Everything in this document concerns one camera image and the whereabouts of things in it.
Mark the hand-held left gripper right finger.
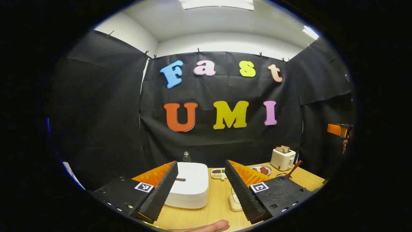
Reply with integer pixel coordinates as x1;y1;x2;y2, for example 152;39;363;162
224;159;314;225

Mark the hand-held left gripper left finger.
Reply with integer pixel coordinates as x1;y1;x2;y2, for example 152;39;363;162
91;160;179;224

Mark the clear box of rice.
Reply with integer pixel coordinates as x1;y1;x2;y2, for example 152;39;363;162
229;186;244;212

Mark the white rice cooker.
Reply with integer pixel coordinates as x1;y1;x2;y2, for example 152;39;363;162
164;162;210;209

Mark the brown wooden spoon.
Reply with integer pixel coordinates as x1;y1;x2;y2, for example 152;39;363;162
285;160;303;179

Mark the white round plate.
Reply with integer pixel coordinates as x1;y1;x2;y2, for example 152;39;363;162
248;165;273;176

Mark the white divided grain dish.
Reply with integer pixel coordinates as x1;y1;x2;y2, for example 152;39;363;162
211;168;228;180

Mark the white toaster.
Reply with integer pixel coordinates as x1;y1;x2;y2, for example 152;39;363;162
270;148;296;171

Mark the ceiling light panel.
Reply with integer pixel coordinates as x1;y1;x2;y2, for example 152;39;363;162
179;0;255;11
303;26;319;40

